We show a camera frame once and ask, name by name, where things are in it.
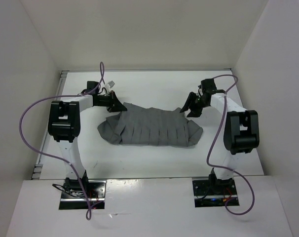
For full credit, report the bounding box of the grey pleated skirt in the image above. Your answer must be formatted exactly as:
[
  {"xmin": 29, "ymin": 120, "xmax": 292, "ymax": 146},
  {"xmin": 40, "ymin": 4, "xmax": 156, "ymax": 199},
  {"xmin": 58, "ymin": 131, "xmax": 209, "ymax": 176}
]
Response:
[{"xmin": 98, "ymin": 103, "xmax": 203, "ymax": 148}]

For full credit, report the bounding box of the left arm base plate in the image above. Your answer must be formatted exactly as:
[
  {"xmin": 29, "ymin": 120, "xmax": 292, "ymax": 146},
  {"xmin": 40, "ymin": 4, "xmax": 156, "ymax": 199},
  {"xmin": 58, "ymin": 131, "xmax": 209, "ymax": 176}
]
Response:
[{"xmin": 52, "ymin": 180, "xmax": 107, "ymax": 210}]

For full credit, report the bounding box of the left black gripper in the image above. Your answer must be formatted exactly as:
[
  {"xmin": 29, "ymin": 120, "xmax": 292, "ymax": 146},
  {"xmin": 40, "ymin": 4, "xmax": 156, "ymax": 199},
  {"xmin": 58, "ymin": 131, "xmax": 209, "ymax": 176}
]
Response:
[{"xmin": 95, "ymin": 90, "xmax": 126, "ymax": 112}]

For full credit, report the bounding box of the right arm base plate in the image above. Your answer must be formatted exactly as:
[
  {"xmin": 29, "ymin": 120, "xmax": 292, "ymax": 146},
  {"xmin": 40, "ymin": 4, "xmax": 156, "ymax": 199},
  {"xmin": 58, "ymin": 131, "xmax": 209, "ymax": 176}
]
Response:
[{"xmin": 192, "ymin": 177, "xmax": 239, "ymax": 208}]

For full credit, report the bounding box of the aluminium table frame rail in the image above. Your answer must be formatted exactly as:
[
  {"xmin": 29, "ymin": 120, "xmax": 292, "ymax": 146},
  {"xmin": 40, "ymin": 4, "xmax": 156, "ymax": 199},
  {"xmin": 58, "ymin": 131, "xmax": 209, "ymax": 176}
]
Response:
[{"xmin": 31, "ymin": 70, "xmax": 69, "ymax": 180}]

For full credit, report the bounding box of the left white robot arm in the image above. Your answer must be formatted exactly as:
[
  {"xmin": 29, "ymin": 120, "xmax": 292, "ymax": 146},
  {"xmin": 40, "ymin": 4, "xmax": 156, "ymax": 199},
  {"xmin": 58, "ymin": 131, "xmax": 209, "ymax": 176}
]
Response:
[{"xmin": 48, "ymin": 89, "xmax": 127, "ymax": 198}]

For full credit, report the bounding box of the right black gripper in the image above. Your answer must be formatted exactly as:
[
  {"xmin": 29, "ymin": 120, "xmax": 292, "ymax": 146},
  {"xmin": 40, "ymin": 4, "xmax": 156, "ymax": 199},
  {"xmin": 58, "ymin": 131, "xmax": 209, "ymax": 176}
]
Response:
[{"xmin": 180, "ymin": 91, "xmax": 209, "ymax": 118}]

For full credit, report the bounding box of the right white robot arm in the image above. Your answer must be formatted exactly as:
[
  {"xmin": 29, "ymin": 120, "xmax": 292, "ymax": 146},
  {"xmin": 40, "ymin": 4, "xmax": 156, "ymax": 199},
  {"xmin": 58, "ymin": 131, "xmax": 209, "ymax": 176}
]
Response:
[{"xmin": 181, "ymin": 90, "xmax": 260, "ymax": 194}]

